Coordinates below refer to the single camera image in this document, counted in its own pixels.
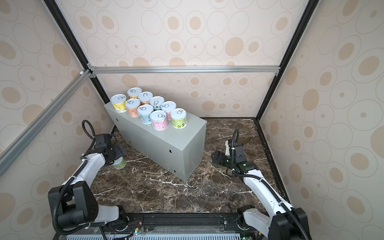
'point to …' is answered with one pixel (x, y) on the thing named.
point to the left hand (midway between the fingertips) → (119, 150)
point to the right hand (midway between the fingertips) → (218, 156)
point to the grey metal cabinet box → (181, 152)
